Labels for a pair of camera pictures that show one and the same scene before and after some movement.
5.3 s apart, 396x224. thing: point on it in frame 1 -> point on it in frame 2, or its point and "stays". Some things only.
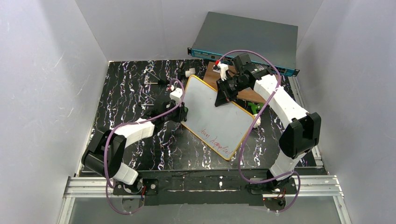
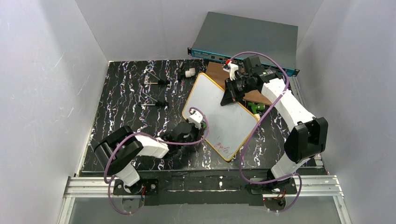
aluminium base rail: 328,186 stays
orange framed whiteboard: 222,129 stays
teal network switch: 221,34 stays
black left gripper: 182,113 -> 192,131
